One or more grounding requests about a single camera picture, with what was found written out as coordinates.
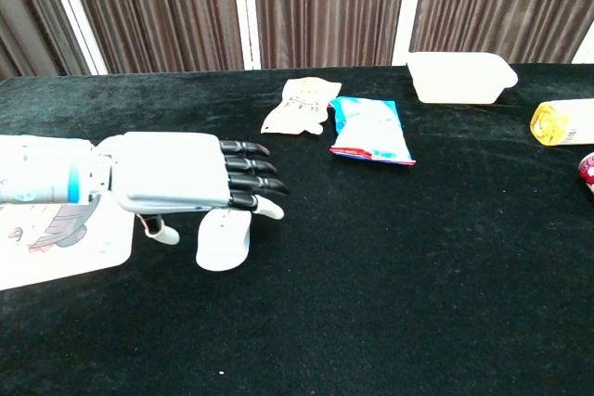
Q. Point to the white metal frame post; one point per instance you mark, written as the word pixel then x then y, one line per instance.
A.
pixel 74 11
pixel 245 11
pixel 584 50
pixel 408 6

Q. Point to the cartoon print mouse pad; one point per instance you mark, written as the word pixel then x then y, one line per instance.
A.
pixel 60 250

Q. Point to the blue chips bag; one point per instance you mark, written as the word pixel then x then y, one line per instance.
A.
pixel 371 129

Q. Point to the yellow tea bottle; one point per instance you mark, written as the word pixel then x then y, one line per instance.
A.
pixel 564 121

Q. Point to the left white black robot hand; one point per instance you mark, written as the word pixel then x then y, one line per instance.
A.
pixel 171 169

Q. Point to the brown pleated curtain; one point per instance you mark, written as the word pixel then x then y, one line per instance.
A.
pixel 32 16
pixel 153 6
pixel 329 6
pixel 501 2

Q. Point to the white plastic lidded container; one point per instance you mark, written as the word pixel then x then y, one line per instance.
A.
pixel 457 77

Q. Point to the white computer mouse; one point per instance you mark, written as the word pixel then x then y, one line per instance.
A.
pixel 223 240

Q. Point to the orange spout snack pouch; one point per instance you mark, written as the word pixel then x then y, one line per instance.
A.
pixel 301 106

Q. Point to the red soda can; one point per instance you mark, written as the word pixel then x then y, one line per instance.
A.
pixel 588 171

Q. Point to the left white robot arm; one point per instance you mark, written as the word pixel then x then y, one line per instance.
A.
pixel 42 169

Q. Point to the black velvet tablecloth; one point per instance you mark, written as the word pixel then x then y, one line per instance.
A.
pixel 371 275

